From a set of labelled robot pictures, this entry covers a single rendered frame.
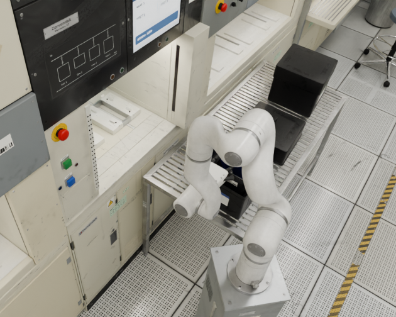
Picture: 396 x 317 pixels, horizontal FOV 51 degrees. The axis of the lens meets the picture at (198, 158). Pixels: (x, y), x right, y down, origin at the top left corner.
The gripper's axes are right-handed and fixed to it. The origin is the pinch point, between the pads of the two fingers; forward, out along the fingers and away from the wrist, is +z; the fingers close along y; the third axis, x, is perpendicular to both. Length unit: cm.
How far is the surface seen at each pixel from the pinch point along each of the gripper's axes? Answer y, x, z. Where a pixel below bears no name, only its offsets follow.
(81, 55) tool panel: -38, 53, -36
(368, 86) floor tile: 20, -106, 262
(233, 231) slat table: 14.5, -29.8, -8.3
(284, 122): 3, -20, 61
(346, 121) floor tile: 21, -106, 199
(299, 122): 10, -20, 67
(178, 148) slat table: -34.4, -29.5, 17.3
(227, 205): 6.3, -23.6, -2.1
